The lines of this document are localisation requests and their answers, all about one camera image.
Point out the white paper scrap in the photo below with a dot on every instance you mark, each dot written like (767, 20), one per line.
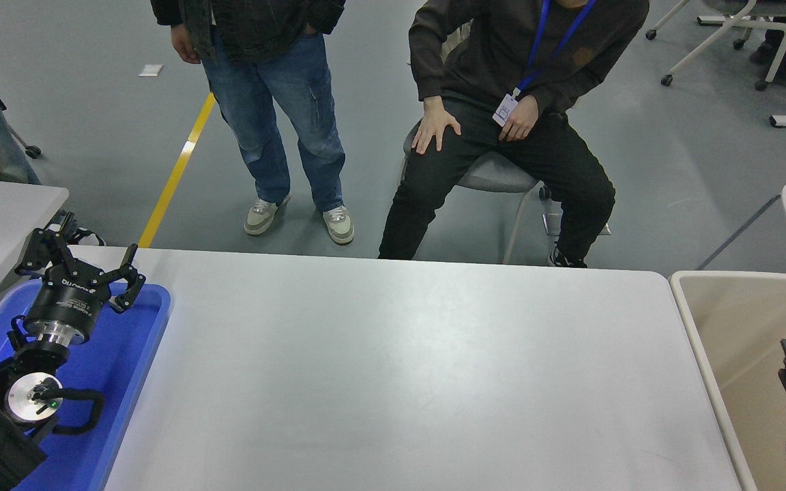
(151, 69)

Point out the large pale plastic bin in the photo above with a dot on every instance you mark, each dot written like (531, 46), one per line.
(734, 341)

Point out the person's left hand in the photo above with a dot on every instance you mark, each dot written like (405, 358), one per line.
(521, 119)

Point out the grey chair with casters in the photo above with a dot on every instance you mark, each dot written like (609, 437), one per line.
(499, 174)

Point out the beige jacket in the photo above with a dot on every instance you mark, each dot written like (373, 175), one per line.
(458, 37)

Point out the person's right hand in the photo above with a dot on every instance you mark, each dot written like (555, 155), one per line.
(436, 126)
(185, 44)

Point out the chair leg with black caster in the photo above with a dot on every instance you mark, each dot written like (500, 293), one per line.
(32, 151)

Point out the white frame office chair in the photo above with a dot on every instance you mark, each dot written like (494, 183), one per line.
(761, 5)

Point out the blue plastic tray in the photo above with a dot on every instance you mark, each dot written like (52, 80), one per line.
(120, 354)

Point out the yellow floor tape line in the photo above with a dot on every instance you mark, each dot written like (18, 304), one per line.
(185, 153)

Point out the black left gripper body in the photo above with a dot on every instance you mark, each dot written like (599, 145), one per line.
(69, 296)

